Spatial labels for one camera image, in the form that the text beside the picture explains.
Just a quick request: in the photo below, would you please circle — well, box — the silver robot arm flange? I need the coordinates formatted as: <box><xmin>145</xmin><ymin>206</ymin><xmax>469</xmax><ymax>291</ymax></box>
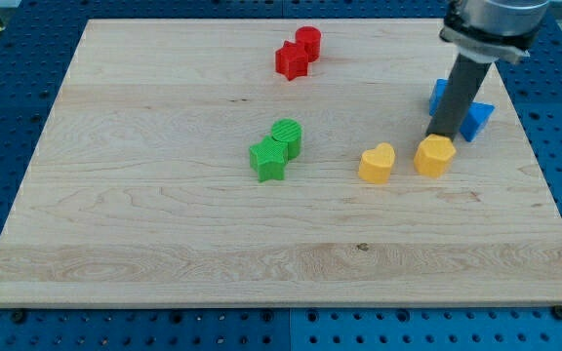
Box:
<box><xmin>439</xmin><ymin>0</ymin><xmax>549</xmax><ymax>64</ymax></box>

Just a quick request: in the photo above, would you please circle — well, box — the yellow heart block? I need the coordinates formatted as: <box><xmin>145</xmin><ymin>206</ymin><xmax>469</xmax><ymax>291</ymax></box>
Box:
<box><xmin>358</xmin><ymin>142</ymin><xmax>395</xmax><ymax>184</ymax></box>

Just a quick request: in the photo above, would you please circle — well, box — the yellow hexagon block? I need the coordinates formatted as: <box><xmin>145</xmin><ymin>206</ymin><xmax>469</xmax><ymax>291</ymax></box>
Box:
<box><xmin>414</xmin><ymin>134</ymin><xmax>457</xmax><ymax>178</ymax></box>

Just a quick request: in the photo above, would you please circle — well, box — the green star block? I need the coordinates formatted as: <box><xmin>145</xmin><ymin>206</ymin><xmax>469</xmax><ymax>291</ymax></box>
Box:
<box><xmin>249</xmin><ymin>136</ymin><xmax>289</xmax><ymax>182</ymax></box>

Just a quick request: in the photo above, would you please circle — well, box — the green cylinder block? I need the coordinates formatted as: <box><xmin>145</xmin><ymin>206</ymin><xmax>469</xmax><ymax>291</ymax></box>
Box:
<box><xmin>271</xmin><ymin>119</ymin><xmax>302</xmax><ymax>160</ymax></box>

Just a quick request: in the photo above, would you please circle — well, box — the light wooden board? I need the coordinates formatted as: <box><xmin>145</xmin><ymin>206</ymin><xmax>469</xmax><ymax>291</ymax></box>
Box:
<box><xmin>0</xmin><ymin>19</ymin><xmax>562</xmax><ymax>309</ymax></box>

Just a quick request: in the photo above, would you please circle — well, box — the red star block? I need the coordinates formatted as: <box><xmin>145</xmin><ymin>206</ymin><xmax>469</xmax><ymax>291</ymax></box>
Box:
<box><xmin>275</xmin><ymin>41</ymin><xmax>309</xmax><ymax>81</ymax></box>

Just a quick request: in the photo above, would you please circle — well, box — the red cylinder block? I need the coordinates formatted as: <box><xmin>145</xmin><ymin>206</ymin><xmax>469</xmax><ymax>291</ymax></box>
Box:
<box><xmin>295</xmin><ymin>26</ymin><xmax>322</xmax><ymax>62</ymax></box>

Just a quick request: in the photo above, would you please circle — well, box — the blue cube block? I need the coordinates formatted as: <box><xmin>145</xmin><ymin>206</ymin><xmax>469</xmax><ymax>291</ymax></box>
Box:
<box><xmin>428</xmin><ymin>78</ymin><xmax>448</xmax><ymax>116</ymax></box>

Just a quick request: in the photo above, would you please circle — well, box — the blue triangle block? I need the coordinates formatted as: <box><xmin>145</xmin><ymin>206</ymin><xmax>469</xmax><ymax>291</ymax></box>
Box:
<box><xmin>460</xmin><ymin>102</ymin><xmax>495</xmax><ymax>142</ymax></box>

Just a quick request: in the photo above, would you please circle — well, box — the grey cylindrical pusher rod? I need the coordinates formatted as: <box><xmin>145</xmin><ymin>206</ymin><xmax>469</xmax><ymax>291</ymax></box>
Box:
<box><xmin>425</xmin><ymin>54</ymin><xmax>492</xmax><ymax>140</ymax></box>

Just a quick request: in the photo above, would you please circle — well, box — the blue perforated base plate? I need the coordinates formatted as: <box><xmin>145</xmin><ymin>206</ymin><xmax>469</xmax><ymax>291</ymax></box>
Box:
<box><xmin>0</xmin><ymin>0</ymin><xmax>562</xmax><ymax>350</ymax></box>

